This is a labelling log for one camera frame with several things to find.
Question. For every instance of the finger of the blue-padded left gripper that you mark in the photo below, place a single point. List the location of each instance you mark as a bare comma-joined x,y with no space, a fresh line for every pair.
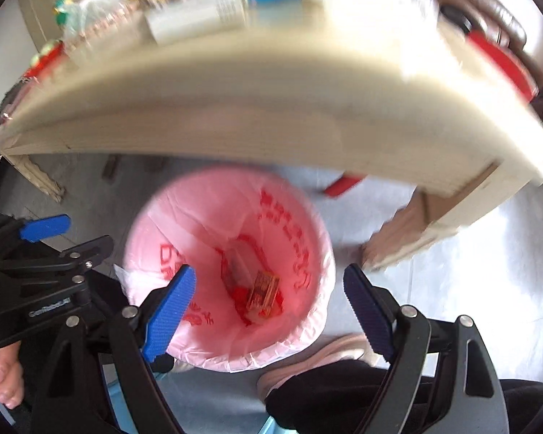
44,228

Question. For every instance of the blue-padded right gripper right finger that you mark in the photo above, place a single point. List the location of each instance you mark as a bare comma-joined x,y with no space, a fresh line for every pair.
371,311

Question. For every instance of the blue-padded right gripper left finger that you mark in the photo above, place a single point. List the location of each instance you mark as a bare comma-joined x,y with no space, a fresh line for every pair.
163,310

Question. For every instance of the purple poker card box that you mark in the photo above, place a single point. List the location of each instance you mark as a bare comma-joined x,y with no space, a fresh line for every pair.
262,303

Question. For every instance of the red box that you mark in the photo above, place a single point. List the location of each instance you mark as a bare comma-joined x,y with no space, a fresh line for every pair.
240,296

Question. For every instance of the pink-lined trash bin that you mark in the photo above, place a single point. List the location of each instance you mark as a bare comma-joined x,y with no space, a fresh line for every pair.
228,224

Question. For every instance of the person's left hand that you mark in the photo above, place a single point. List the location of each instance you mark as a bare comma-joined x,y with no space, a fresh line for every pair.
11,376

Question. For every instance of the red tray with fruit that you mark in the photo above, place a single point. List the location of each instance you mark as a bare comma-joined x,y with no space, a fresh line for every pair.
50,54

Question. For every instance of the clear bag of peanuts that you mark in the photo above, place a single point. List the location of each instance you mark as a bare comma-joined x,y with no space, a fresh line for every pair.
90,19

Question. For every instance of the red plastic stool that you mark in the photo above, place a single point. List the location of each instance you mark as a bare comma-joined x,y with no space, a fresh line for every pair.
504,59

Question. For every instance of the clear crumpled plastic bag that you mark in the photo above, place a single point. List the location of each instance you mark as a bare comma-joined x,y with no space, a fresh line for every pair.
401,32

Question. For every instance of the brown leather armchair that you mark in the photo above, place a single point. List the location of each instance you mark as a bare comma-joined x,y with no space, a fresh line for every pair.
502,18

